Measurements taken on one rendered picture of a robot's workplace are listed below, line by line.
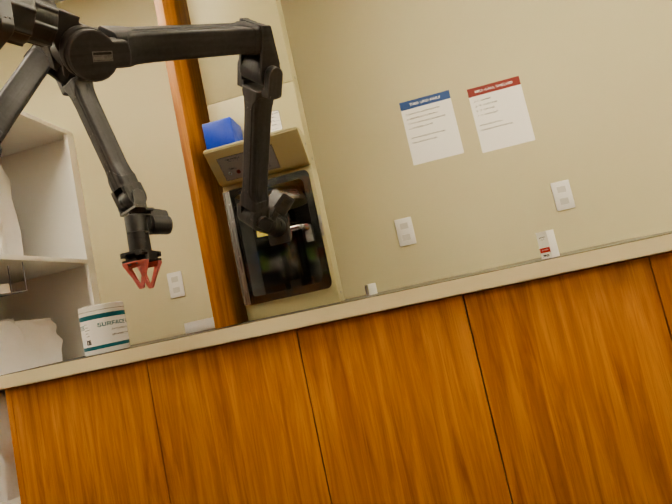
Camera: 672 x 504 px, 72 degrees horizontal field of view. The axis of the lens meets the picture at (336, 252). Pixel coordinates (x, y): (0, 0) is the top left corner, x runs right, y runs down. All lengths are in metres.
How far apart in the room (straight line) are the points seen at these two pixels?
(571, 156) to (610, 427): 1.11
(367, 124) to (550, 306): 1.14
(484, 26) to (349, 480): 1.78
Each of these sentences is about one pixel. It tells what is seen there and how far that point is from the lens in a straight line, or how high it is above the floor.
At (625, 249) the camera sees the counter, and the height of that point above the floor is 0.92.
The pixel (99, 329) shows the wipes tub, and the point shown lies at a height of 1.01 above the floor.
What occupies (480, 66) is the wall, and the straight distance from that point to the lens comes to 2.14.
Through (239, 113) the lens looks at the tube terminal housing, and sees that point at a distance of 1.71.
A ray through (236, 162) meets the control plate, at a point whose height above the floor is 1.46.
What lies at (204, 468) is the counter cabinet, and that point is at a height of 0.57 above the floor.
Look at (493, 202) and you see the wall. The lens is 1.98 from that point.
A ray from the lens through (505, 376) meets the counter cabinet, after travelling 1.27.
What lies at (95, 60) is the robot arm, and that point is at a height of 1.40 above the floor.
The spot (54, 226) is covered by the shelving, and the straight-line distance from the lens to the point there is 2.55.
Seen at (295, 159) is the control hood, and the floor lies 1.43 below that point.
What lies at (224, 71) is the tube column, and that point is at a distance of 1.78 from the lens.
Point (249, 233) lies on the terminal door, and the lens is 1.58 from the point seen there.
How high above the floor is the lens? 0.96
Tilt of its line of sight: 5 degrees up
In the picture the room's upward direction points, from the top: 12 degrees counter-clockwise
